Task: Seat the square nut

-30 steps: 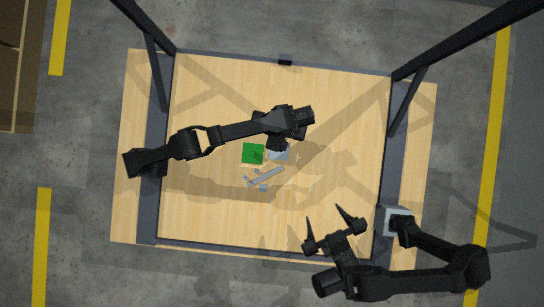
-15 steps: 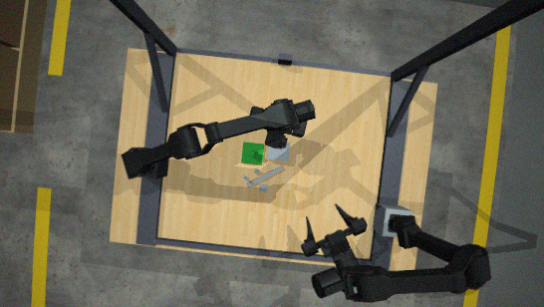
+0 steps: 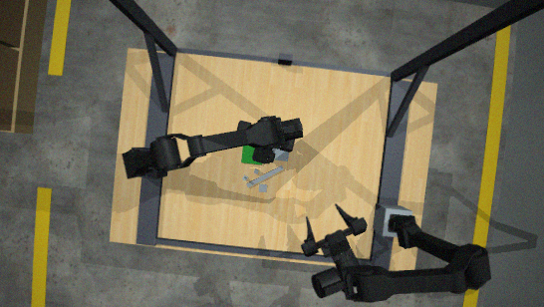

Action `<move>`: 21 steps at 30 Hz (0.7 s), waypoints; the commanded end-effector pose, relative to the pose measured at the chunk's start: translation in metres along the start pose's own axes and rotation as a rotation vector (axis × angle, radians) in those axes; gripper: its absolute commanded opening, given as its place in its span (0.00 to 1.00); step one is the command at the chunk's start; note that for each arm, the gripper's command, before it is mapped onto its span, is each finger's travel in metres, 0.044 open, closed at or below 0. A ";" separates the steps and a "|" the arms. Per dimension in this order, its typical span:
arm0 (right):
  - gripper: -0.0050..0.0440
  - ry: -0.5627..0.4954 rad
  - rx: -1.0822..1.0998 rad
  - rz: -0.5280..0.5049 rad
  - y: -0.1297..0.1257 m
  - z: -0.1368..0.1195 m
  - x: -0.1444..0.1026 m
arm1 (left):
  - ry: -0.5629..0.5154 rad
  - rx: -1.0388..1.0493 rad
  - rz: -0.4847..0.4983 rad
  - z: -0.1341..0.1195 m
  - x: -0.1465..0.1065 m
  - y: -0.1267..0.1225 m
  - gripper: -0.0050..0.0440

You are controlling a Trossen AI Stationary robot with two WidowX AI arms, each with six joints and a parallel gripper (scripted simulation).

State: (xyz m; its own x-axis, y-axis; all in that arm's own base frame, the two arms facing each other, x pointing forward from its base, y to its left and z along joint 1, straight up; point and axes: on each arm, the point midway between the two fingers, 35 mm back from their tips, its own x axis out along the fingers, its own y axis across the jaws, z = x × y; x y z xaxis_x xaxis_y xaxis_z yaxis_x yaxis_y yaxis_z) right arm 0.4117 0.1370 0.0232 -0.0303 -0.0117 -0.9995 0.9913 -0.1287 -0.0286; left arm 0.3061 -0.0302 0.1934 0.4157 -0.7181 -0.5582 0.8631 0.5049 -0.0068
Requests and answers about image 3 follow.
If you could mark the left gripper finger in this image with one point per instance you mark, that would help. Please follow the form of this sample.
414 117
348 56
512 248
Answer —
347 217
310 235

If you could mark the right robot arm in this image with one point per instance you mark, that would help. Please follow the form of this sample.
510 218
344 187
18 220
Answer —
164 153

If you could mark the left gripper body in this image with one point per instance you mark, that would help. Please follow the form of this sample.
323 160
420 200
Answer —
309 248

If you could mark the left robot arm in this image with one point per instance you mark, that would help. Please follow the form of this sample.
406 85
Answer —
376 283

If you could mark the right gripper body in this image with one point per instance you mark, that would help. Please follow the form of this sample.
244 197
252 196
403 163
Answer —
286 148

